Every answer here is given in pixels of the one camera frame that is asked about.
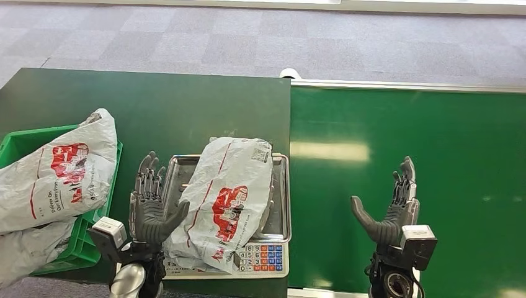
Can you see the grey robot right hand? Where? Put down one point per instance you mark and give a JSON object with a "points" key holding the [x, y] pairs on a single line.
{"points": [[388, 232]]}

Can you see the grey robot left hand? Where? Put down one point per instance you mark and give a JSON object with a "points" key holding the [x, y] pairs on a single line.
{"points": [[148, 222]]}

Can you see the grey plastic mailer package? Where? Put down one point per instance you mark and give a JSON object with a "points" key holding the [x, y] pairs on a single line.
{"points": [[230, 193]]}

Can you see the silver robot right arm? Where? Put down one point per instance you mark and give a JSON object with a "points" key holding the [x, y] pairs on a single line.
{"points": [[394, 284]]}

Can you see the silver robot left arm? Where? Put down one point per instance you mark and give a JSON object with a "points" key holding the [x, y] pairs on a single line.
{"points": [[129, 281]]}

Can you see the green plastic basket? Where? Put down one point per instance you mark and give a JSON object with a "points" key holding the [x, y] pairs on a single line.
{"points": [[86, 242]]}

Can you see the grey mailer package red print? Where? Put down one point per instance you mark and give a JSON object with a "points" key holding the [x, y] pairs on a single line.
{"points": [[53, 177]]}

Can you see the plain grey mailer package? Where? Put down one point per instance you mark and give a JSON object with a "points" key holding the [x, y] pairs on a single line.
{"points": [[28, 251]]}

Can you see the green conveyor belt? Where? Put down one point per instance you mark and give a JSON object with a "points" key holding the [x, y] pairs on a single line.
{"points": [[452, 144]]}

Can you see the electronic scale with steel tray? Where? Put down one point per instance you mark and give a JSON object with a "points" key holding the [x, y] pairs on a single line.
{"points": [[279, 197]]}

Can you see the dark green table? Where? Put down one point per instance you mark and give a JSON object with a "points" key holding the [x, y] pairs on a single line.
{"points": [[185, 111]]}

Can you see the white round conveyor end cap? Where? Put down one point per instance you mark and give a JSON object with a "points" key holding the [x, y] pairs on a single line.
{"points": [[290, 73]]}

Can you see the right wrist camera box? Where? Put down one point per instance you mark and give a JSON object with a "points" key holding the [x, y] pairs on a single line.
{"points": [[419, 242]]}

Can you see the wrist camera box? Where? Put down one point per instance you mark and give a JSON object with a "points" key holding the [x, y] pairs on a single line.
{"points": [[419, 242], [109, 230]]}

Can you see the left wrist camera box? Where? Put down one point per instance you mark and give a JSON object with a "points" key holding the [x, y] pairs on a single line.
{"points": [[109, 230]]}

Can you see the silver conveyor side rail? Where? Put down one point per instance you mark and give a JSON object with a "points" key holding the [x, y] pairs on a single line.
{"points": [[411, 86]]}

